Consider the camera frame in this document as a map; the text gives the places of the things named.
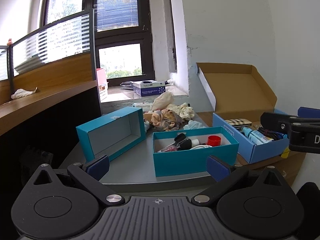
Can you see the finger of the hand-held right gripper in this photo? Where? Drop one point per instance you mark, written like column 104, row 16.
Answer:
column 273, row 122
column 308, row 112

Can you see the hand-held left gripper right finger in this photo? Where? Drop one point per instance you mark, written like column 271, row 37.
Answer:
column 217, row 168

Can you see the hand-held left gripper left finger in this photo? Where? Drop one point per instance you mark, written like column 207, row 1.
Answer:
column 97, row 166

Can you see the teal cardboard box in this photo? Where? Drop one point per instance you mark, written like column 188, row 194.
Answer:
column 195, row 158

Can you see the teal box lid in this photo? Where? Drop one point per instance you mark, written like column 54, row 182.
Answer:
column 110, row 135

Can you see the blue spray bottle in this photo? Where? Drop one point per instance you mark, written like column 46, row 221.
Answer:
column 256, row 136

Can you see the yellow sticky note pad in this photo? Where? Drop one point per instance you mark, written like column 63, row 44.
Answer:
column 285, row 153

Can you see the red bottle cap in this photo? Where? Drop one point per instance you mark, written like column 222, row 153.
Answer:
column 214, row 140

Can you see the plaid glasses case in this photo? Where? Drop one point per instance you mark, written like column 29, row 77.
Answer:
column 237, row 123

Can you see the black small bottle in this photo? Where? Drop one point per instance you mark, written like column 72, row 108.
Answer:
column 186, row 145

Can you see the blue box with brown flap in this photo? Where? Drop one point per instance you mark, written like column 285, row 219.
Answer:
column 240, row 92

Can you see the black clip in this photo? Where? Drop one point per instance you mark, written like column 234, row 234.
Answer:
column 179, row 137

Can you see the light blue face mask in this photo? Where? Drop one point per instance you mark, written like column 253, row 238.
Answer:
column 195, row 125

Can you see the pink pen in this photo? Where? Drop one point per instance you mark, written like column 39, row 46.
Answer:
column 167, row 150

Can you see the cream floral cloth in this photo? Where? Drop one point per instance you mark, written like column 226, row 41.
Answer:
column 185, row 111

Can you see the brown plaid cloth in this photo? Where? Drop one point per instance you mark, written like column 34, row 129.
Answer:
column 162, row 121

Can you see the white plastic basket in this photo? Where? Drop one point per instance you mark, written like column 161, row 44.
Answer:
column 103, row 91

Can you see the teal white packet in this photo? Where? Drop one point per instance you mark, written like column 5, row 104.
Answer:
column 142, row 105

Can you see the stone windowsill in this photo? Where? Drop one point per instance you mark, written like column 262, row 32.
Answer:
column 125, row 93

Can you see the dark pouch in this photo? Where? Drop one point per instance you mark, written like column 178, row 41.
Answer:
column 126, row 84

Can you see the beige cloth bag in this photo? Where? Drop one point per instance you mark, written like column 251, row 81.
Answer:
column 162, row 101

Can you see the wooden curved shelf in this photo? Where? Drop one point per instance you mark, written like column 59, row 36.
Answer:
column 50, row 92

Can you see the pink box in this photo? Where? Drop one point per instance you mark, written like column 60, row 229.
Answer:
column 102, row 76

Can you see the purple white glove box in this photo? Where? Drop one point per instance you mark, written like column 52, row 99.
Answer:
column 149, row 88

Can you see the crumpled white tissue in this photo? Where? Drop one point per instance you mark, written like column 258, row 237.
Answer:
column 22, row 93

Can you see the striped glass partition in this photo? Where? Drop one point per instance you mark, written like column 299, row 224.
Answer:
column 50, row 42

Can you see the dark framed window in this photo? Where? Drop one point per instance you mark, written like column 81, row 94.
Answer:
column 117, row 30

